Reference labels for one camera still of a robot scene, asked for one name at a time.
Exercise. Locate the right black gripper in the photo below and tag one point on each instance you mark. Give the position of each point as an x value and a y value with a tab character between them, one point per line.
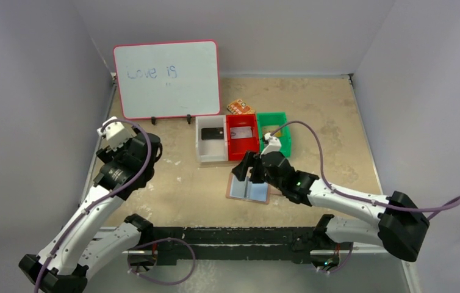
255	170

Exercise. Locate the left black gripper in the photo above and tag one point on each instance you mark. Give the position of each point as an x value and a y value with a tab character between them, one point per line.
106	153

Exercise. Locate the red plastic bin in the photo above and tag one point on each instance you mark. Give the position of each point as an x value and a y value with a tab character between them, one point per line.
238	147

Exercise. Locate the white plastic bin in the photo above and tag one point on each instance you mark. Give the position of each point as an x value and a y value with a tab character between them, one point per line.
209	151

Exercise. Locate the green plastic bin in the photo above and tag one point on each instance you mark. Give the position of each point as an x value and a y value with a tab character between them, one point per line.
268	122

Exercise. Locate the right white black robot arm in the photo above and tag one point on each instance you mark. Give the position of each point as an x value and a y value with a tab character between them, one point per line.
393	222

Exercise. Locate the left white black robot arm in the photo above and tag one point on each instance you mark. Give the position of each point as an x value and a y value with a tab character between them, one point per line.
92	214

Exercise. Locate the silver credit card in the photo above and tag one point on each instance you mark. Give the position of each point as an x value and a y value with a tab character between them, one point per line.
242	132

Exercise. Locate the gold credit card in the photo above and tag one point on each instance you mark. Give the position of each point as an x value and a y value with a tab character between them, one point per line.
275	132

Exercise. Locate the orange spiral notebook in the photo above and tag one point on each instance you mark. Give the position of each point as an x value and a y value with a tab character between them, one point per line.
239	107

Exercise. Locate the pink framed whiteboard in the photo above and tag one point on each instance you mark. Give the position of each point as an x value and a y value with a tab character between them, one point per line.
168	80

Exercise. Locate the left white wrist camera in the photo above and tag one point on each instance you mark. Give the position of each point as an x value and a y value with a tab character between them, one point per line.
114	132

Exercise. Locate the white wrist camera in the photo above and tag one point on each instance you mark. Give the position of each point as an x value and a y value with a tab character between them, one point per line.
271	144
114	132

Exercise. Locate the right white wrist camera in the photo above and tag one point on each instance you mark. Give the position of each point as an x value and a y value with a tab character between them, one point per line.
271	144

